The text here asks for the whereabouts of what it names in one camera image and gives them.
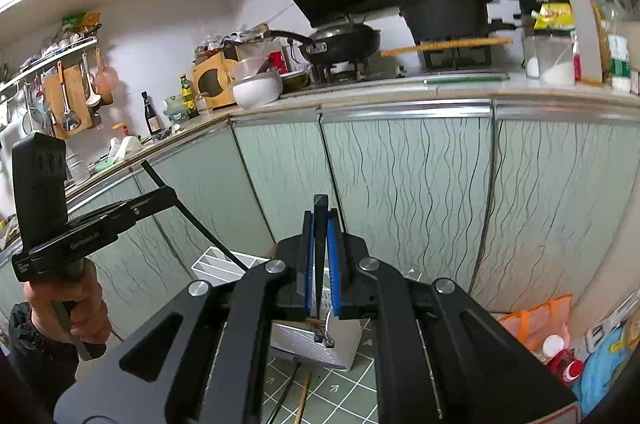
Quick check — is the white squeeze bottle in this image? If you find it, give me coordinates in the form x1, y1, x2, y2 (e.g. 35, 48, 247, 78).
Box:
570, 0, 603, 86

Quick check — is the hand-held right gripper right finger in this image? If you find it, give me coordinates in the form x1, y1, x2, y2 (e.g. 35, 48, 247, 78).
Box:
327, 209, 583, 424

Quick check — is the person's left forearm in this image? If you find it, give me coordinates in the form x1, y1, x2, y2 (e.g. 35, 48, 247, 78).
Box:
7, 301, 83, 424

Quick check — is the wooden chopstick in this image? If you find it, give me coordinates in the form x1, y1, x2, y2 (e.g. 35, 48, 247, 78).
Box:
294, 371, 312, 424

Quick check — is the black cooking pot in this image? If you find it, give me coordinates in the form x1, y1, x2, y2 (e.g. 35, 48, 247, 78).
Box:
400, 0, 501, 43

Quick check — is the clear plastic container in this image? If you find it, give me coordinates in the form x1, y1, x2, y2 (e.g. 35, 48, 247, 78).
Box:
235, 56, 273, 80

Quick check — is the white bowl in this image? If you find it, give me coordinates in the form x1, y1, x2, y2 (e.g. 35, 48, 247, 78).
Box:
232, 71, 283, 110

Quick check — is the green checkered tablecloth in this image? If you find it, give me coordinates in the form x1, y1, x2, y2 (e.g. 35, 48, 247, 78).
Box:
260, 309, 396, 424

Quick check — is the yellow countertop oven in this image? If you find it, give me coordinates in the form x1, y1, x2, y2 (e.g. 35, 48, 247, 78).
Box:
192, 51, 239, 110

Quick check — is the black frying pan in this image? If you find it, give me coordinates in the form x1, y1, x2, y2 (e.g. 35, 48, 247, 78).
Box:
270, 25, 382, 66

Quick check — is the yellow packet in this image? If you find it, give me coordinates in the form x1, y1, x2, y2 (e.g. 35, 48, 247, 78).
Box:
532, 2, 575, 32

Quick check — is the orange bag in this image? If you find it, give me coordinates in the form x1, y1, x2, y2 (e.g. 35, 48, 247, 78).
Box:
497, 294, 573, 355

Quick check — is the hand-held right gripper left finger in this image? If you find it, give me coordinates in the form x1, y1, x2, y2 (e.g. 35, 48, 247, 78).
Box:
52, 210, 321, 424

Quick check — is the wall utensil rack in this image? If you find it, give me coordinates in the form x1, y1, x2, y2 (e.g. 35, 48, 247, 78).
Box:
0, 35, 99, 105

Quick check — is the white bottle green label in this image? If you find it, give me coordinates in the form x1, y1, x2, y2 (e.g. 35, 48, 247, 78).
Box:
607, 35, 634, 93

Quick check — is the green wavy-pattern cabinet door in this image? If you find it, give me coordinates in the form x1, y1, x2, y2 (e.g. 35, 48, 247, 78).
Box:
320, 101, 498, 300
65, 166, 196, 340
231, 111, 347, 250
131, 121, 276, 277
470, 104, 640, 320

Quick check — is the person's left hand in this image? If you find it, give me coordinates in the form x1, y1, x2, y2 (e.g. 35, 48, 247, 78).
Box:
22, 256, 113, 346

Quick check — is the metal hanging ladle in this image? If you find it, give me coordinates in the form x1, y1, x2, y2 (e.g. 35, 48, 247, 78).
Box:
60, 61, 82, 132

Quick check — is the small clear jar white powder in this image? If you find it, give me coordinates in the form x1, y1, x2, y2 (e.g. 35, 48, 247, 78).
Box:
522, 35, 541, 80

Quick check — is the green bottle yellow label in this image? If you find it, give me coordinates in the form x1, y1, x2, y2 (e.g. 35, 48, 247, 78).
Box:
180, 74, 201, 118

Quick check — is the dark sauce bottle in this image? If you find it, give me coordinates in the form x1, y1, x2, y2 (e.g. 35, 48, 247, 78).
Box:
141, 91, 164, 136

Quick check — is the black cable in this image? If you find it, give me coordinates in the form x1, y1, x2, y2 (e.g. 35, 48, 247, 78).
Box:
474, 104, 502, 276

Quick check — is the white plastic bag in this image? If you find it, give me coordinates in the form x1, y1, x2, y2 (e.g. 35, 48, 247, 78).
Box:
107, 135, 146, 162

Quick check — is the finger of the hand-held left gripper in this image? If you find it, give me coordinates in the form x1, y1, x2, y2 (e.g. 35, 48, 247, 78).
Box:
99, 185, 178, 230

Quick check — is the wooden cutting board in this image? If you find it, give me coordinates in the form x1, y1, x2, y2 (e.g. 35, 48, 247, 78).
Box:
42, 64, 94, 141

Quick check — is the gas stove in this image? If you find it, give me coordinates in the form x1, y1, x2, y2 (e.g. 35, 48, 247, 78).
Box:
307, 39, 506, 84

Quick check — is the large clear jar white powder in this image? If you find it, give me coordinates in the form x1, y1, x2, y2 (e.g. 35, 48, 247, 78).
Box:
536, 31, 577, 87

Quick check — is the red cap bottle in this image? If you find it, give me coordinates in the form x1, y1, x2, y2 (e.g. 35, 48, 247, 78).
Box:
542, 334, 584, 386

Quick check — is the white plastic utensil holder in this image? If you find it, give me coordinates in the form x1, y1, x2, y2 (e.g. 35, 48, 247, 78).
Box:
191, 246, 363, 372

